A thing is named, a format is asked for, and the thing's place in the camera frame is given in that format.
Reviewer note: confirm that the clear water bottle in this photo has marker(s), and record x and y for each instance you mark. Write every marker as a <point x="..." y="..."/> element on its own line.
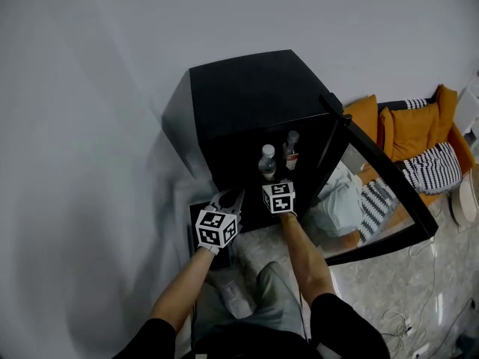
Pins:
<point x="267" y="163"/>

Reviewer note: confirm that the person's right forearm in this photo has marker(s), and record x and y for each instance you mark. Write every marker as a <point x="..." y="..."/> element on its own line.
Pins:
<point x="307" y="260"/>

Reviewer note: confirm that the round beige side table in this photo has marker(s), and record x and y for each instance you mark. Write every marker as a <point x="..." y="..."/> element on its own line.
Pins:
<point x="467" y="200"/>

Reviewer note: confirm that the black white striped blanket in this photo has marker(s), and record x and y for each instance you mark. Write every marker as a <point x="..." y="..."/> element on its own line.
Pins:
<point x="434" y="167"/>

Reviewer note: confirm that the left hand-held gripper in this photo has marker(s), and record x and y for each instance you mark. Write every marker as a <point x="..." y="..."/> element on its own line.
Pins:
<point x="213" y="226"/>

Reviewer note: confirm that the orange sofa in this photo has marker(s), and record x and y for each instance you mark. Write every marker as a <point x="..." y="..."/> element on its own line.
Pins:
<point x="411" y="133"/>

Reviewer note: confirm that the white cabinet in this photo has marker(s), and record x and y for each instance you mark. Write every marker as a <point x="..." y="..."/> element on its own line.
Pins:
<point x="467" y="107"/>

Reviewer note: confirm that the black mini fridge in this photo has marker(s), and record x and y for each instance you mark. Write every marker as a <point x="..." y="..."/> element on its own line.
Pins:
<point x="254" y="95"/>

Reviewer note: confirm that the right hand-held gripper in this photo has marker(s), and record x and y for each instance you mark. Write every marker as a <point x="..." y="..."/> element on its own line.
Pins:
<point x="278" y="200"/>

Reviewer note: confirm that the white wristband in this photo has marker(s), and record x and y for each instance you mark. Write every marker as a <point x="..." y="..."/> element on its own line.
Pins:
<point x="210" y="250"/>

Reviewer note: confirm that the black white striped pillow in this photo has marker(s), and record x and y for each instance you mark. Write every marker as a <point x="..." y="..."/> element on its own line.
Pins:
<point x="416" y="103"/>

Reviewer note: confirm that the pale crumpled cloth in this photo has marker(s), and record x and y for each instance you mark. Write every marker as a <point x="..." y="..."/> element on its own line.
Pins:
<point x="337" y="208"/>

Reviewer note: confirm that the glass fridge door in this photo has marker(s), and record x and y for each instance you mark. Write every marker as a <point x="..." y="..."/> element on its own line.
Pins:
<point x="393" y="178"/>

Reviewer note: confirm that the red label bottle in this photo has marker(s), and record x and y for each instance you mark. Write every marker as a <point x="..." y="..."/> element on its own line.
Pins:
<point x="292" y="152"/>

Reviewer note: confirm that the person's grey trousers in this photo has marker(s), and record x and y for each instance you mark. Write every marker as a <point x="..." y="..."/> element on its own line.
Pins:
<point x="277" y="294"/>

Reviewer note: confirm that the person's black shirt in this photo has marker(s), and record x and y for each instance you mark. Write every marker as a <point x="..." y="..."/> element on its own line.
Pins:
<point x="247" y="339"/>

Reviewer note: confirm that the person's left forearm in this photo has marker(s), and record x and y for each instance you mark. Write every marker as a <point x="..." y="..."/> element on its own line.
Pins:
<point x="179" y="290"/>

